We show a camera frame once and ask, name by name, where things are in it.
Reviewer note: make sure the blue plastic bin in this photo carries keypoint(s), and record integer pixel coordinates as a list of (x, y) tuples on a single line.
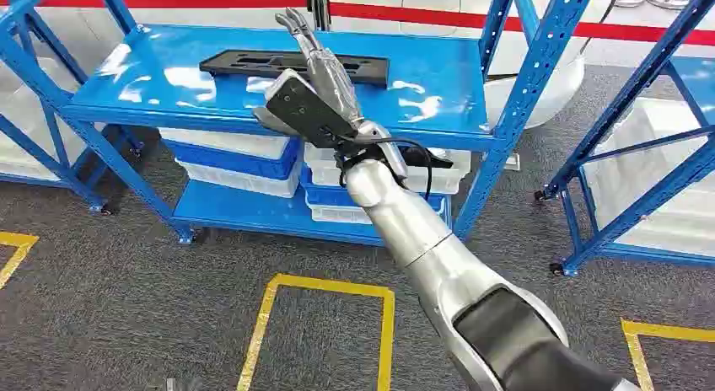
[(324, 196), (234, 162)]

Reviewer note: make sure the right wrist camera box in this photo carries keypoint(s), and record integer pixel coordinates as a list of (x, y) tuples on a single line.
[(307, 112)]

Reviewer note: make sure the black post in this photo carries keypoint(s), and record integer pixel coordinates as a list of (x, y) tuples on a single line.
[(318, 9)]

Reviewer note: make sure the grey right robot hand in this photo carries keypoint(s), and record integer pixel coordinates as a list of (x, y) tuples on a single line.
[(329, 70)]

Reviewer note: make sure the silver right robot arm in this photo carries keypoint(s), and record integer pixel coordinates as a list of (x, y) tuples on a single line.
[(447, 271)]

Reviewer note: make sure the blue metal shelf rack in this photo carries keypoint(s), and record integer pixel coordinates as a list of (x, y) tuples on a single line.
[(84, 194), (642, 78), (435, 70)]

